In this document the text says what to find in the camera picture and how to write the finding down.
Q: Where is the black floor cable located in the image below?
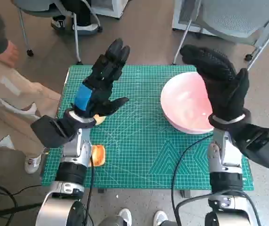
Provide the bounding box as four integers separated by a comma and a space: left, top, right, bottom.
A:
0, 185, 42, 214

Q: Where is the round bread bun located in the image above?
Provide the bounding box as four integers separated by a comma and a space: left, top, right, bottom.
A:
93, 114, 106, 125

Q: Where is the white shoe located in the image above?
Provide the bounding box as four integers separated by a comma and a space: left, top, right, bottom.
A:
118, 208, 133, 226
153, 210, 168, 226

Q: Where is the black left robot hand, blue tape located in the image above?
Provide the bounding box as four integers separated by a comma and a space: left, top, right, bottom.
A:
71, 38, 130, 118

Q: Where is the person's hand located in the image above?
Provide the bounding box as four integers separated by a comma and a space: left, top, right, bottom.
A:
0, 40, 20, 68

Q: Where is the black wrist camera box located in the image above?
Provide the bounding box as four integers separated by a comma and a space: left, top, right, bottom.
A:
228, 123, 269, 169
30, 114, 79, 149

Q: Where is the toasted bread slice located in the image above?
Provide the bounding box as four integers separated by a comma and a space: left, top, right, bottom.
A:
91, 145, 107, 167

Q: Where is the black stand leg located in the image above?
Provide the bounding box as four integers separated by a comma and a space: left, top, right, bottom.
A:
0, 203, 41, 221

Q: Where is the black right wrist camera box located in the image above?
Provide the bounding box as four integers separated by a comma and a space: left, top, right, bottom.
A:
228, 123, 269, 169

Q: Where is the grey chair with metal legs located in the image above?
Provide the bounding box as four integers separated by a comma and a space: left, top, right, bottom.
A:
172, 0, 269, 71
11, 0, 103, 65

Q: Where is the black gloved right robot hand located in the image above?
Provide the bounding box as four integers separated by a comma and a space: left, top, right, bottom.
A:
179, 44, 250, 121

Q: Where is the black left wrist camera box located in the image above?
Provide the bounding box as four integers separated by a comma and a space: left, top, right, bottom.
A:
30, 114, 79, 149

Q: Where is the person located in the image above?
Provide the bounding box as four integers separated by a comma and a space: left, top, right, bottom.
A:
50, 0, 100, 36
0, 0, 62, 175

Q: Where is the white cabinet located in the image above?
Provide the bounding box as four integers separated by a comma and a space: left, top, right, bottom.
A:
172, 0, 217, 36
89, 0, 126, 19

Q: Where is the pink bowl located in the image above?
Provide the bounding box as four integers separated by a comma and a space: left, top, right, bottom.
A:
160, 72, 216, 135

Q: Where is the green cutting mat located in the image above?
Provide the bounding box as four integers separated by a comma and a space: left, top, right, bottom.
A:
41, 65, 255, 191

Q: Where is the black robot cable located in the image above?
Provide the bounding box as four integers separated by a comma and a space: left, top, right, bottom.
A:
171, 134, 214, 226
175, 190, 255, 226
84, 155, 95, 226

